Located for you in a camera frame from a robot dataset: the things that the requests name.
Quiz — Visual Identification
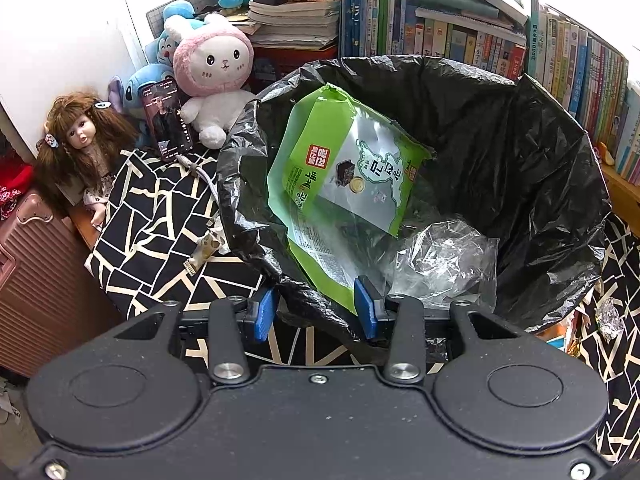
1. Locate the row of blue green books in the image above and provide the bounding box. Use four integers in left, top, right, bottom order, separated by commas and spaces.
341, 0, 529, 81

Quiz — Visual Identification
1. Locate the red cloth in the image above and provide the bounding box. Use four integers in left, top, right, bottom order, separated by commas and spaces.
0, 165, 34, 221

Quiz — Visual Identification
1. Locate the grey cable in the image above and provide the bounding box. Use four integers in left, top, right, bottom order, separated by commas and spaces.
175, 152, 222, 227

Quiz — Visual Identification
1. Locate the green snack packet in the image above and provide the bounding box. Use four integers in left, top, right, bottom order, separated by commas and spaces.
266, 84, 435, 317

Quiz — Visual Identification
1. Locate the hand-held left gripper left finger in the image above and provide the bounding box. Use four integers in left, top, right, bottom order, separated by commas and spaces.
113, 287, 280, 385

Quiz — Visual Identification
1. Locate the pink suitcase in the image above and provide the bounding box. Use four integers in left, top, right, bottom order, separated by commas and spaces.
0, 187, 124, 379

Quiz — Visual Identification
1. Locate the brown-haired doll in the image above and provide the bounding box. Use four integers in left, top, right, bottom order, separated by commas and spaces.
34, 91, 142, 232

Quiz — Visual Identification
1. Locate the row of colourful upright books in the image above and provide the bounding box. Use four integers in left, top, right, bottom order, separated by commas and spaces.
525, 0, 640, 186

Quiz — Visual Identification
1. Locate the black geometric patterned cloth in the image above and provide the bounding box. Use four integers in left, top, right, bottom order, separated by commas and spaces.
85, 147, 640, 466

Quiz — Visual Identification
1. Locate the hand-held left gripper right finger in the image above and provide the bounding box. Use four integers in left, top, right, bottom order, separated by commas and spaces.
353, 276, 532, 386

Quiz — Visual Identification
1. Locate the blue cat plush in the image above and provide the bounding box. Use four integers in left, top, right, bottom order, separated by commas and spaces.
146, 1, 206, 66

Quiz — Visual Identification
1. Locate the black trash bag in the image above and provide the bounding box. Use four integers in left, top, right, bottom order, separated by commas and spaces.
216, 55, 613, 357

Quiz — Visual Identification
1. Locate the red plastic crate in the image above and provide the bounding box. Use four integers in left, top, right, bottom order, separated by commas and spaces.
252, 45, 342, 97

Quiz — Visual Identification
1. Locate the wooden desk shelf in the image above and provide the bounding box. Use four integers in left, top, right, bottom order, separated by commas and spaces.
600, 165, 640, 237

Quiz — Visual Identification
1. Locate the dark printed card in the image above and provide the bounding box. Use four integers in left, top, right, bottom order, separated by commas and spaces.
137, 77, 197, 162

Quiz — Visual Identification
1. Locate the crumpled foil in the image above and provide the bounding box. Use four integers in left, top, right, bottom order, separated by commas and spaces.
597, 297, 624, 342

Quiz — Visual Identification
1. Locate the small beige wrapper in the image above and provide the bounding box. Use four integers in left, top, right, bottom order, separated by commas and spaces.
182, 227, 226, 274

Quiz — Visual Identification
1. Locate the clear plastic wrapper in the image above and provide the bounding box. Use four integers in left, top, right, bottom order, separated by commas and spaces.
387, 220, 500, 312

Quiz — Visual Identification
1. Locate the pink hooded rabbit plush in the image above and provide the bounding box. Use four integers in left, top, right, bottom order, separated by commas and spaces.
164, 14, 257, 150

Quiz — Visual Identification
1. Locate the stack of worn paperbacks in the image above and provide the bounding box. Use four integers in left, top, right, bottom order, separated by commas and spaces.
247, 0, 359, 52

